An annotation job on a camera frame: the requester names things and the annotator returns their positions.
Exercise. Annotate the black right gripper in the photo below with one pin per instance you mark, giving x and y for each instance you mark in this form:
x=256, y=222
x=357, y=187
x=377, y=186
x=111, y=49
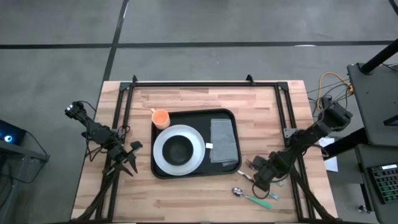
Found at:
x=269, y=171

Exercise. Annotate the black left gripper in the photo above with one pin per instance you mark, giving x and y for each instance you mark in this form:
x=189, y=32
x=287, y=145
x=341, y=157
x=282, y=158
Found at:
x=119, y=154

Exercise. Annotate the black bowl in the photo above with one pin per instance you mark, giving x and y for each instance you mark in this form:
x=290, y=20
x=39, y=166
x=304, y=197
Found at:
x=178, y=151

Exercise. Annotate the grey cloth napkin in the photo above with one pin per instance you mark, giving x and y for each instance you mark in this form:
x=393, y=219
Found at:
x=223, y=141

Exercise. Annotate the orange cup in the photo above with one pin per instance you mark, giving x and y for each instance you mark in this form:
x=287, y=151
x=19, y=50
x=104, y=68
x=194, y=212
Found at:
x=160, y=119

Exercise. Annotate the white round plate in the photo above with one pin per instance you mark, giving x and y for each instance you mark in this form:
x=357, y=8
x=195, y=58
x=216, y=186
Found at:
x=199, y=152

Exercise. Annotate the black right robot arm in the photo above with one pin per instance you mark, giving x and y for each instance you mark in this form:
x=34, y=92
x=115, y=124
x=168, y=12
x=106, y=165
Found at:
x=311, y=133

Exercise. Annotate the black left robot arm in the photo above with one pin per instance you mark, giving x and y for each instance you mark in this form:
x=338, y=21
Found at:
x=99, y=133

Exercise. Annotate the black plastic tray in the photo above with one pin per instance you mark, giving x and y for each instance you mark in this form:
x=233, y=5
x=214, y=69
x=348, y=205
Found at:
x=202, y=119

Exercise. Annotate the white paper sheet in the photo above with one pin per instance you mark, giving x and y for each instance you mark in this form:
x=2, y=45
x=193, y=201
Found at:
x=332, y=165

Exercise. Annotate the black power adapter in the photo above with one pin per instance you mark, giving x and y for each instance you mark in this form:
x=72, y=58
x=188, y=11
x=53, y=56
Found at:
x=326, y=100

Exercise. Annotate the black desk leg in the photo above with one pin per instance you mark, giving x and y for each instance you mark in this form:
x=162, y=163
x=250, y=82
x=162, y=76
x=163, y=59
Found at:
x=364, y=186

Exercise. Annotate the grey desk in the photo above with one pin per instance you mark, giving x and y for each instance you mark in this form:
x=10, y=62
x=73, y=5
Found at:
x=379, y=155

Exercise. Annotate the grey side stand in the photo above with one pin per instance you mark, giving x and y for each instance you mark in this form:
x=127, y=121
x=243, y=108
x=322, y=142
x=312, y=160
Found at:
x=18, y=152

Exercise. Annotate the backlit keyboard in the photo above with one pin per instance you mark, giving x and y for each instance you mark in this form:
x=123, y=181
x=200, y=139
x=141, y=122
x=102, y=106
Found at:
x=387, y=183

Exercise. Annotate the black device with blue light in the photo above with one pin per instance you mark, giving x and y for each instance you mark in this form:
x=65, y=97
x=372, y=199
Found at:
x=9, y=132

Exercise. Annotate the grey cabinet top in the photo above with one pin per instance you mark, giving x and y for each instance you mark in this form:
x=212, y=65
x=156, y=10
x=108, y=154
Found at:
x=377, y=102

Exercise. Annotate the black pole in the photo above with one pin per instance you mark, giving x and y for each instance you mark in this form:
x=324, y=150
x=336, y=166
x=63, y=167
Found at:
x=381, y=56

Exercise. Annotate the black metal table frame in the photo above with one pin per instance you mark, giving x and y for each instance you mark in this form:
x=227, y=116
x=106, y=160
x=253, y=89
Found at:
x=217, y=84

